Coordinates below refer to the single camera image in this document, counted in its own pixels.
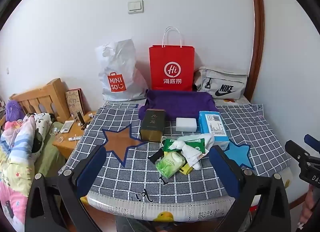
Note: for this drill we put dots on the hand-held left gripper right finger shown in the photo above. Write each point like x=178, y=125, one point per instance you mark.
x=225, y=172

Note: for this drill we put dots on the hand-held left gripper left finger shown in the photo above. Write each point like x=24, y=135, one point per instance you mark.
x=92, y=169

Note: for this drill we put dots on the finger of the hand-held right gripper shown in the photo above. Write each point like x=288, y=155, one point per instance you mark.
x=300, y=153
x=312, y=141

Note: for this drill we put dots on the yellow black striped pouch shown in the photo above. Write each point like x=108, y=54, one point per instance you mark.
x=186, y=169

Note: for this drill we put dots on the dark green tissue packet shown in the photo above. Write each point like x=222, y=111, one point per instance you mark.
x=195, y=145

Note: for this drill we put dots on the light green wipes packet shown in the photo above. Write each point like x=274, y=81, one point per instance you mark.
x=170, y=165

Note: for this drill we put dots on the white sponge block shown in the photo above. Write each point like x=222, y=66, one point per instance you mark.
x=186, y=124

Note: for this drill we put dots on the purple towel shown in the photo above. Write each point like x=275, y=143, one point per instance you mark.
x=180, y=104

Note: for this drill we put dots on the person's right hand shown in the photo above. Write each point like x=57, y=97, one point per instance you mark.
x=311, y=207

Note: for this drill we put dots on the blue star cutout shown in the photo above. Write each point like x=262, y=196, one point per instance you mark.
x=238, y=154

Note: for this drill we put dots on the wooden nightstand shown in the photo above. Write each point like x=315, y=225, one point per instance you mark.
x=66, y=148

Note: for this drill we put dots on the small white tube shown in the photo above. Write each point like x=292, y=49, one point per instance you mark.
x=73, y=138

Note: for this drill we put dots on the brown star cutout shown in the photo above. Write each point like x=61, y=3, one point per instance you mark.
x=122, y=143

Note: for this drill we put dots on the green bed sheet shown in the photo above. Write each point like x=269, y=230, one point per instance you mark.
x=48, y=157

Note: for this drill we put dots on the blue tissue pack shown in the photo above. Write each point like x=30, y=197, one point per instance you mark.
x=212, y=127

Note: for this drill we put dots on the clear glass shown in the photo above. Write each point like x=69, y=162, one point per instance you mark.
x=56, y=135

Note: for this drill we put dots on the small white box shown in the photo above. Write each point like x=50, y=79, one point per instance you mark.
x=67, y=126

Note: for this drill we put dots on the duck print table cover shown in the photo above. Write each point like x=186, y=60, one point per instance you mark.
x=140, y=207

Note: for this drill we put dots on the white black dotted pillow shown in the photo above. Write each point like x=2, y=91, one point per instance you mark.
x=41, y=132

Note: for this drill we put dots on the brown patterned book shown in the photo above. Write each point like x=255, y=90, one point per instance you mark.
x=75, y=102

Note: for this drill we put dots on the dark green tea tin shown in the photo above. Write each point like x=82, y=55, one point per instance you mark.
x=152, y=124

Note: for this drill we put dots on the colourful printed blanket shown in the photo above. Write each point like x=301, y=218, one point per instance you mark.
x=15, y=162

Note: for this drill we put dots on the wooden headboard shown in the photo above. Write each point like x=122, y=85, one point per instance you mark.
x=47, y=97

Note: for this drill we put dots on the grey waist bag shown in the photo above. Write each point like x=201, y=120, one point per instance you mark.
x=222, y=84

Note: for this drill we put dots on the purple plush toy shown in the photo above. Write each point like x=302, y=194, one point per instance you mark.
x=13, y=110

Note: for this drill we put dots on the white plastic shopping bag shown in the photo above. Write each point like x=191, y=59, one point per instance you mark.
x=117, y=72

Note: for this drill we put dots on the red paper bag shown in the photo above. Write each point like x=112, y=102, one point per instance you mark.
x=172, y=67

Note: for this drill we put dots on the brown wooden door frame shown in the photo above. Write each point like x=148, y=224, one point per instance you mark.
x=258, y=34

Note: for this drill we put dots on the white light switch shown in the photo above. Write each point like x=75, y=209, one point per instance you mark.
x=135, y=6

